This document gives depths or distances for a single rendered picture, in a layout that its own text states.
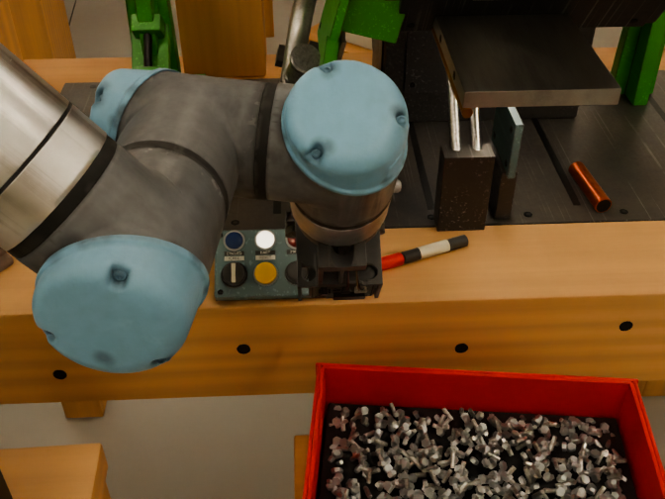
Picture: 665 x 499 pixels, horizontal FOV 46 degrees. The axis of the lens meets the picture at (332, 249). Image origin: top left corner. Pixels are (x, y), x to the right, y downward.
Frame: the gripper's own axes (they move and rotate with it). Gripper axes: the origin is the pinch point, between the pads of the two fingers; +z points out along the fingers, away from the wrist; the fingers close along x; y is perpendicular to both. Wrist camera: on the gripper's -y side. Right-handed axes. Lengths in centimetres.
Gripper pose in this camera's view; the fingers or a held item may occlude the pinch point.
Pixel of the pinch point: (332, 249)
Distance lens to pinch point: 79.9
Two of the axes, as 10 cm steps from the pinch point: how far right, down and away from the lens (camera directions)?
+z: -0.2, 2.8, 9.6
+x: 10.0, -0.3, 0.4
